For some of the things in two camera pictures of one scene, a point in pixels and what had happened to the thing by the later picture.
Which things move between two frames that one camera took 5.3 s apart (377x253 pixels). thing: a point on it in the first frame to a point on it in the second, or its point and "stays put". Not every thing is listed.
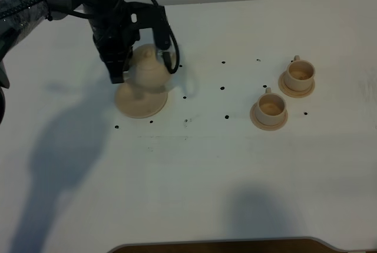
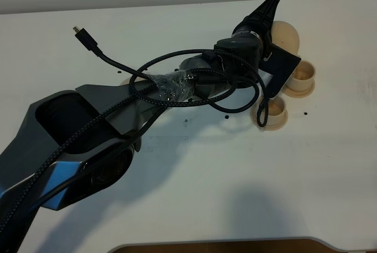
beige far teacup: (300, 75) stays put
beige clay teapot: (149, 71) to (284, 35)
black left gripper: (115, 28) to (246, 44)
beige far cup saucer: (293, 93) stays put
